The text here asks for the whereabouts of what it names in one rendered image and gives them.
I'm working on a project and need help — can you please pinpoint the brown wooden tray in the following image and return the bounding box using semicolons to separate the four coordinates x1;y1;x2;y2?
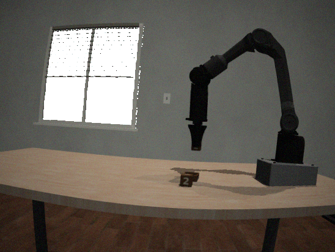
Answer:
185;172;199;182

